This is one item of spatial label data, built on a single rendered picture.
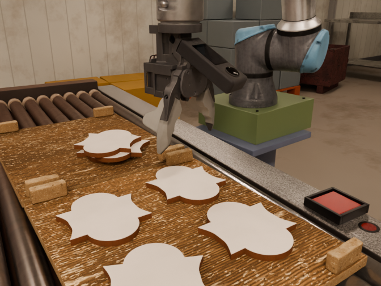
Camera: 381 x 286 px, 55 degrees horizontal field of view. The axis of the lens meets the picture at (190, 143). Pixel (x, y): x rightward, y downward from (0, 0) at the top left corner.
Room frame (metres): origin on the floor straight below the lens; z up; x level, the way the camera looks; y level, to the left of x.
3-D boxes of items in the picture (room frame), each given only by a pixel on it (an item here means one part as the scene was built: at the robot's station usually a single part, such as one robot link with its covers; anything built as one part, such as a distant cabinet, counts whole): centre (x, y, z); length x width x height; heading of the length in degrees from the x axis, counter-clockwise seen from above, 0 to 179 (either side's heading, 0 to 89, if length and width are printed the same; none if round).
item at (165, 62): (0.62, 0.02, 1.16); 0.09 x 0.08 x 0.12; 54
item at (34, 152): (0.82, 0.26, 0.93); 0.41 x 0.35 x 0.02; 34
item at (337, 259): (0.39, -0.20, 0.95); 0.06 x 0.02 x 0.03; 125
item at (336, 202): (0.56, -0.25, 0.92); 0.06 x 0.06 x 0.01; 31
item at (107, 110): (1.05, 0.26, 0.95); 0.06 x 0.02 x 0.03; 124
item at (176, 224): (0.47, 0.02, 0.93); 0.41 x 0.35 x 0.02; 35
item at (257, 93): (1.12, -0.20, 1.01); 0.15 x 0.15 x 0.10
